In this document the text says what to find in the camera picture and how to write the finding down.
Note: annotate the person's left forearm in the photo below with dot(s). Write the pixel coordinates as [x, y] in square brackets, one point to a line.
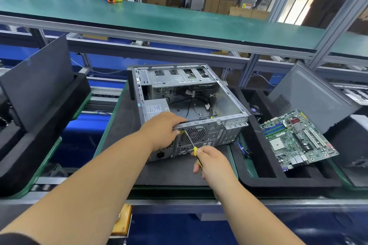
[77, 193]

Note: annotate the person's right forearm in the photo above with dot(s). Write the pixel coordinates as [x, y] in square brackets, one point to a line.
[253, 213]

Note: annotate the black cooling fan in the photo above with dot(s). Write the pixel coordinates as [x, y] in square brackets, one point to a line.
[255, 109]

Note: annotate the black foam pad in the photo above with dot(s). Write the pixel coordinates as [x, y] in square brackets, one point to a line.
[129, 135]

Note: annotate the black case side panel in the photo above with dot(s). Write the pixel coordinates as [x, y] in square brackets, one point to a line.
[37, 84]

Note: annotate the person's left thumb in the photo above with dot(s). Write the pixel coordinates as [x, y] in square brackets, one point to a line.
[179, 132]

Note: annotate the grey metal computer case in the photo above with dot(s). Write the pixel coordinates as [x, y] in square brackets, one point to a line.
[189, 107]

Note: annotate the aluminium frame post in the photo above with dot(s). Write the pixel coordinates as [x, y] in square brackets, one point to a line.
[339, 12]

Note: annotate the person's right thumb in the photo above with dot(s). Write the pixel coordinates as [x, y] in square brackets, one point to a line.
[198, 151]

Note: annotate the green computer motherboard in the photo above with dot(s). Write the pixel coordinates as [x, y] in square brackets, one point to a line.
[299, 138]

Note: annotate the person's left hand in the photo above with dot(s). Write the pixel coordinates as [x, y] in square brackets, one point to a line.
[161, 132]

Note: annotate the grey power supply unit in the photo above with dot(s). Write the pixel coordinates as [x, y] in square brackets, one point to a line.
[153, 109]

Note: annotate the person's right hand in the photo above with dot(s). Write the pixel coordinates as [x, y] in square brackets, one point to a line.
[214, 164]

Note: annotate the grey case side panel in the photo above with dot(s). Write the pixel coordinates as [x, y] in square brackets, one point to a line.
[313, 98]

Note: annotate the yellow control box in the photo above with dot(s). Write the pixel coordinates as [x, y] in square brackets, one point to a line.
[122, 221]

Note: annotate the green conveyor belt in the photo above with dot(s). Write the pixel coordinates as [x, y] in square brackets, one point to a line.
[161, 20]

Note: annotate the black foam tray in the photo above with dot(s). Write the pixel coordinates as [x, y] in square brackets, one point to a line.
[287, 173]
[37, 130]

